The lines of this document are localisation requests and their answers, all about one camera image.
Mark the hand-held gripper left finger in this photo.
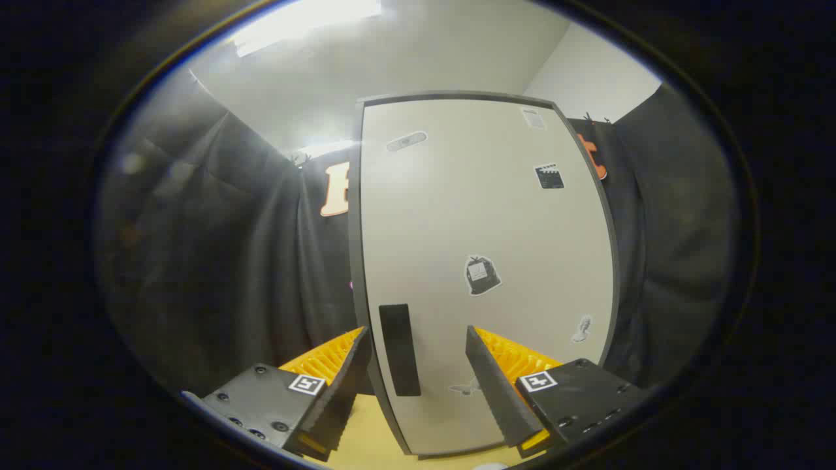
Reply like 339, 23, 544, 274
180, 326, 373, 463

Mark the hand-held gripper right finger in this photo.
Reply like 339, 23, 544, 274
465, 325, 654, 459

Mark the white shoe cabinet door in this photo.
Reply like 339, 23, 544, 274
361, 98, 615, 456

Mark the ceiling light panel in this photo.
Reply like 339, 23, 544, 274
229, 0, 383, 58

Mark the grey shoe cabinet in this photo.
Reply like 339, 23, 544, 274
347, 90, 621, 460

